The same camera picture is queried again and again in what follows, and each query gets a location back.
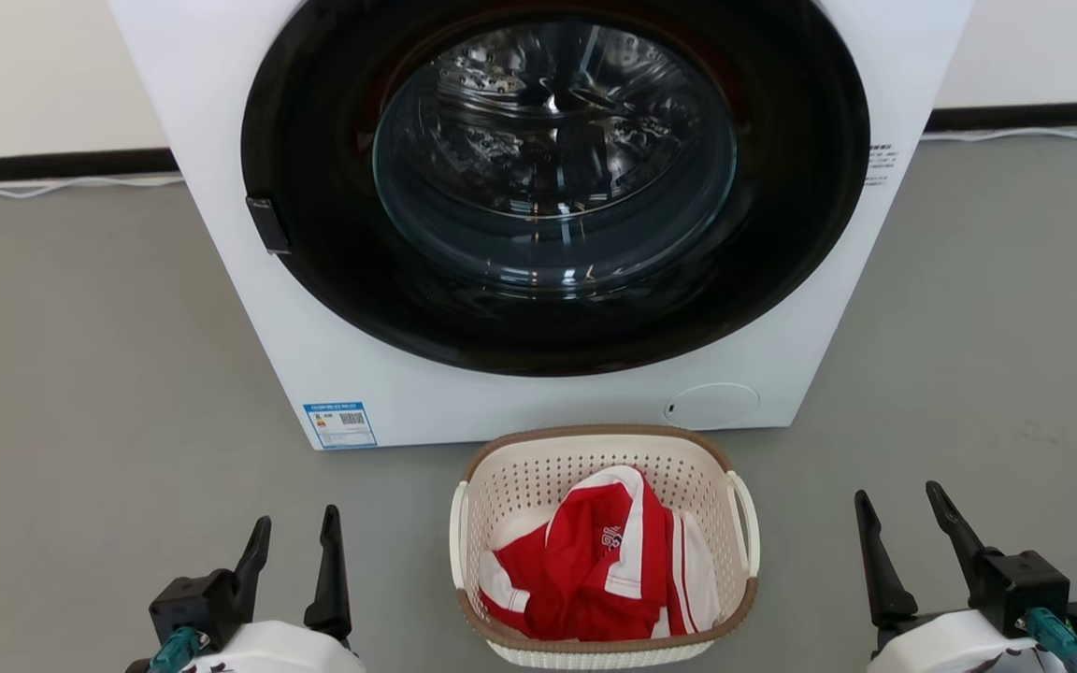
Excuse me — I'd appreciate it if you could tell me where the red and white garment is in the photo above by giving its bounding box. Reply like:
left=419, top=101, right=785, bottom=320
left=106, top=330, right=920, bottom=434
left=479, top=465, right=722, bottom=642

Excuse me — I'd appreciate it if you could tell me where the teal left cable plug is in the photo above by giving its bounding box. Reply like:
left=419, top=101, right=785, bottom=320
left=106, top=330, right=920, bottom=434
left=147, top=626, right=208, bottom=673

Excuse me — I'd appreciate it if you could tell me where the black round washer door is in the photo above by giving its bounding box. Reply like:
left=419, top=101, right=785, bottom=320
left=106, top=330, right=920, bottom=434
left=241, top=0, right=871, bottom=378

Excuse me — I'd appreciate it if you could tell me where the teal right cable plug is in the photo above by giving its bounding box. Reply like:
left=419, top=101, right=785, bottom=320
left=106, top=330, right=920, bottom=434
left=1025, top=608, right=1077, bottom=673

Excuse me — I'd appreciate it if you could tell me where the white floor cable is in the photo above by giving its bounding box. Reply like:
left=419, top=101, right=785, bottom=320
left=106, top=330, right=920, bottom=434
left=0, top=172, right=186, bottom=200
left=920, top=123, right=1077, bottom=144

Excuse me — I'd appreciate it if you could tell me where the black door handle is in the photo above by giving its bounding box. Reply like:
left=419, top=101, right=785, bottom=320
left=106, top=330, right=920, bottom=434
left=246, top=194, right=293, bottom=255

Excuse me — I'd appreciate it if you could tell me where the teal cable plug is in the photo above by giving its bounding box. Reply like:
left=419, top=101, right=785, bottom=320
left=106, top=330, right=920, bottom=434
left=147, top=626, right=208, bottom=673
left=1025, top=608, right=1077, bottom=673

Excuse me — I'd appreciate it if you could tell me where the small printed text sticker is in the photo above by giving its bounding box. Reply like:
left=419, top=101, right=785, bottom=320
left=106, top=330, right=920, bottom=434
left=865, top=142, right=898, bottom=188

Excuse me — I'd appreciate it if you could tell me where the blue energy label sticker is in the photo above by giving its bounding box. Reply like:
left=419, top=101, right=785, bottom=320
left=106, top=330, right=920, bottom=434
left=303, top=402, right=378, bottom=450

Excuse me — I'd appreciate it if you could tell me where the round white filter cover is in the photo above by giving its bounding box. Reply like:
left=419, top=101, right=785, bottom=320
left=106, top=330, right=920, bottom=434
left=663, top=383, right=761, bottom=431

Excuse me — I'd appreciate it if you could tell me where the steel washer drum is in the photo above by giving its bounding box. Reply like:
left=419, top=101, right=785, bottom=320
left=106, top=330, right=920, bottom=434
left=376, top=21, right=738, bottom=300

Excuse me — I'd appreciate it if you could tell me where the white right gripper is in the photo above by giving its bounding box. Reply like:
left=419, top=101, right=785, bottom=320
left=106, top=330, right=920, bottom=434
left=854, top=481, right=1069, bottom=673

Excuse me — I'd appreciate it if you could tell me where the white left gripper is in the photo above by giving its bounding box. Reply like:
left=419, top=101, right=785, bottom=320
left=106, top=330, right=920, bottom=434
left=125, top=506, right=367, bottom=673

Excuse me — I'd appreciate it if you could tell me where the white front-load washing machine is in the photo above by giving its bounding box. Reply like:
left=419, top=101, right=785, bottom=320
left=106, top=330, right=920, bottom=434
left=108, top=0, right=974, bottom=451

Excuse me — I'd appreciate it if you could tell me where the cream perforated laundry basket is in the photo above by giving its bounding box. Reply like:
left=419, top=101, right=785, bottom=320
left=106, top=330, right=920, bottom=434
left=449, top=425, right=762, bottom=670

